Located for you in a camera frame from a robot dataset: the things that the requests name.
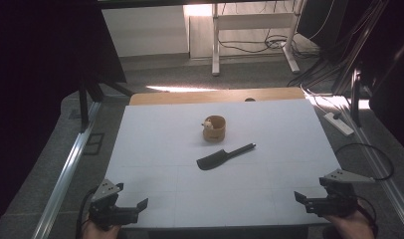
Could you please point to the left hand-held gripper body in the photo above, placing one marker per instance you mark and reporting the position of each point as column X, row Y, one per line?
column 107, row 212

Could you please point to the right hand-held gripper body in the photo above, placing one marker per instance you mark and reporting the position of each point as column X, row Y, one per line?
column 336, row 202

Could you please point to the person's left hand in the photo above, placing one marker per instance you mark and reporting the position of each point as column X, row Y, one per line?
column 99, row 233

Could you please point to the person's right hand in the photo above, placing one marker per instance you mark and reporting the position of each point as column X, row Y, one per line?
column 354, row 227

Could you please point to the white table sheet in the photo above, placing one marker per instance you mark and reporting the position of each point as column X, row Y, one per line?
column 263, row 192

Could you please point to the white power strip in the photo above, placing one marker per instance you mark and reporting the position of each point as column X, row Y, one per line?
column 339, row 124

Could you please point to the round wooden holder with figure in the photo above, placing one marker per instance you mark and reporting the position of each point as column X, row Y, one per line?
column 216, row 131

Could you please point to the wooden table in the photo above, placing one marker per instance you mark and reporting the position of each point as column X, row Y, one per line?
column 190, row 97

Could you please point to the dark computer tower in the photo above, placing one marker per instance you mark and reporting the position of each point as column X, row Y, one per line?
column 317, row 20

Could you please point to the aluminium rail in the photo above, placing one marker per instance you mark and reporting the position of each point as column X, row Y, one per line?
column 69, row 169
column 385, row 181

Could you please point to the black stand post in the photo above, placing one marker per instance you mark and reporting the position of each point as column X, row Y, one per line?
column 356, row 96
column 84, row 106

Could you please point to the white desk frame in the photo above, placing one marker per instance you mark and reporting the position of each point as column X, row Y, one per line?
column 216, row 40

